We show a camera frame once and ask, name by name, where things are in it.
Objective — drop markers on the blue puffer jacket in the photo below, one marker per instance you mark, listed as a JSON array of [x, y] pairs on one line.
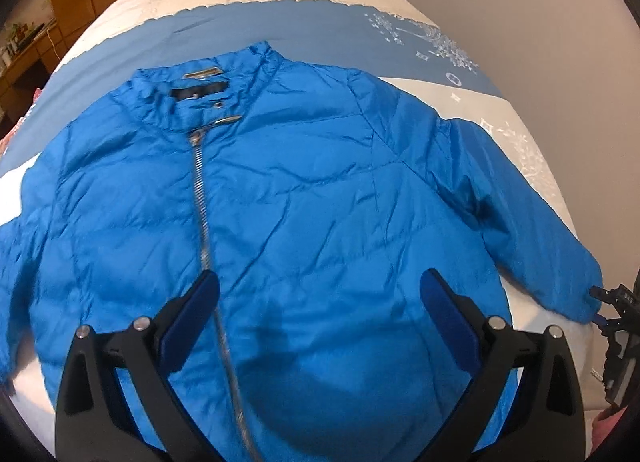
[[280, 242]]

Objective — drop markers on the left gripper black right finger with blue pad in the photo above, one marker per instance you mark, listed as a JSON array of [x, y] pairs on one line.
[[523, 402]]

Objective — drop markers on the wooden desk with clutter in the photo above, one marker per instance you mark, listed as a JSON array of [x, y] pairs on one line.
[[28, 71]]

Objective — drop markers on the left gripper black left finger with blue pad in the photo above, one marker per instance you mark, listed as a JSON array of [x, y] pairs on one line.
[[115, 402]]

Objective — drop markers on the pink sleeve forearm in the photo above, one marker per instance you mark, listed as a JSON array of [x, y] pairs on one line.
[[603, 424]]

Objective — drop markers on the blue and white bedsheet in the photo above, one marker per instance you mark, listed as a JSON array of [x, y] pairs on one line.
[[320, 27]]

